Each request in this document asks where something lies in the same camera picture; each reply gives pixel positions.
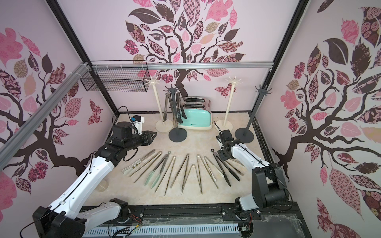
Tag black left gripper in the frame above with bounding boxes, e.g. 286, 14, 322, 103
125, 130, 159, 151

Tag slotted steel spatula tongs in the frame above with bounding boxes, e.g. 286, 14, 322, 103
162, 92, 177, 122

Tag grey utensil rack stand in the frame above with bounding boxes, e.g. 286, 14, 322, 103
163, 84, 187, 142

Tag black silicone tip tongs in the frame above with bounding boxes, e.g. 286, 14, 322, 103
175, 92, 187, 124

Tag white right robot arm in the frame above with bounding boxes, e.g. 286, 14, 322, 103
216, 130, 290, 211

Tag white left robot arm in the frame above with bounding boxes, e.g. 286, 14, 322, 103
32, 122, 157, 238

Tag cream utensil rack right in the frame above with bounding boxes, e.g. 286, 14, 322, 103
213, 77, 242, 131

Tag cream utensil rack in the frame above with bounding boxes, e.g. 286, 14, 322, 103
144, 79, 173, 133
213, 77, 242, 131

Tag cream utensil rack left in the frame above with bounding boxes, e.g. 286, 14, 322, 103
144, 79, 173, 133

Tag grey utensil rack right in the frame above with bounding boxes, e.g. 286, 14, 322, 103
235, 85, 271, 143

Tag green silicone tip tongs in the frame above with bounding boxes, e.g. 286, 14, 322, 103
144, 151, 172, 188

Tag black nylon tongs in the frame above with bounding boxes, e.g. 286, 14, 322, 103
211, 149, 241, 186

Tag steel tongs right centre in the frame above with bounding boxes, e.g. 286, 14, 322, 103
195, 154, 219, 190

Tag long steel tongs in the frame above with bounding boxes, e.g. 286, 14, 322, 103
155, 156, 176, 196

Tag steel tongs white tips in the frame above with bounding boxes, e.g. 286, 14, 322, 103
122, 149, 155, 175

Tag slim steel tongs centre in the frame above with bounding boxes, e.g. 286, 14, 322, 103
170, 153, 190, 189

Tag short steel tongs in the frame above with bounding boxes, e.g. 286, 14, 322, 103
181, 164, 202, 194

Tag mint green toaster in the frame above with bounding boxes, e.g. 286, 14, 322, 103
179, 96, 212, 131

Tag clear glass lid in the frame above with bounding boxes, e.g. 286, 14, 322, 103
95, 179, 109, 192

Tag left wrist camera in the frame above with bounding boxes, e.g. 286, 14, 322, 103
131, 115, 145, 135

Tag white handled tongs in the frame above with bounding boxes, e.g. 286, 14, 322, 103
203, 156, 225, 179

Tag black wire basket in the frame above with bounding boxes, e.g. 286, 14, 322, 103
80, 60, 151, 93

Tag aluminium frame rail back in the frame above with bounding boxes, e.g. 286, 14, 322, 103
92, 61, 274, 70

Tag aluminium frame rail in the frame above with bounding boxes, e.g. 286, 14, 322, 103
92, 61, 274, 70
1, 62, 89, 170

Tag white cable duct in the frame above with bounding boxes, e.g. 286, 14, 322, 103
83, 224, 241, 238

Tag aluminium frame rail left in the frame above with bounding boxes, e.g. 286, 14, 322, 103
1, 62, 89, 170

